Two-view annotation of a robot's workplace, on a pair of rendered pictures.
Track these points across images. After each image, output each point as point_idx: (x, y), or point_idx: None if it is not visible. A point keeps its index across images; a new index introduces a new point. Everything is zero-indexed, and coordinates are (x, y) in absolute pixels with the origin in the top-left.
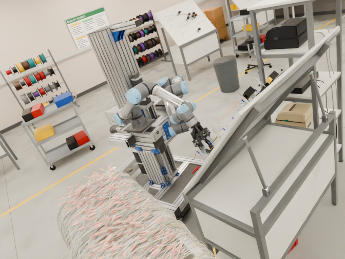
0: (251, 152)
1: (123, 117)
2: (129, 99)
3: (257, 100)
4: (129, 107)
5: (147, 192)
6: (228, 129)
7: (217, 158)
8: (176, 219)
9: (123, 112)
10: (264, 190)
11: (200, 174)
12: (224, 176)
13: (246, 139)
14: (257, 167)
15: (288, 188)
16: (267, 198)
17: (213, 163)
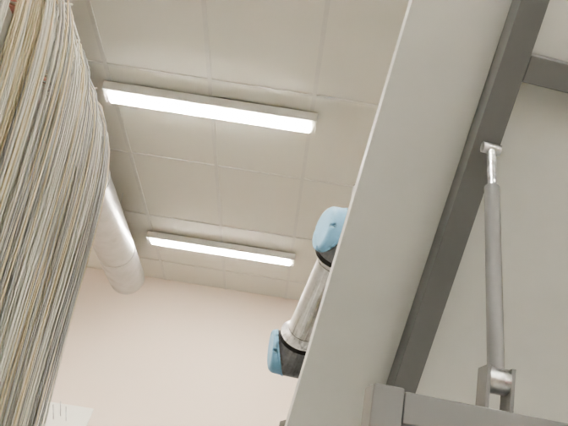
0: (490, 196)
1: (289, 336)
2: (316, 236)
3: None
4: (311, 281)
5: (83, 52)
6: (406, 13)
7: (412, 309)
8: (61, 13)
9: (295, 312)
10: (482, 373)
11: (335, 380)
12: None
13: (492, 150)
14: (491, 262)
15: None
16: (477, 406)
17: (398, 354)
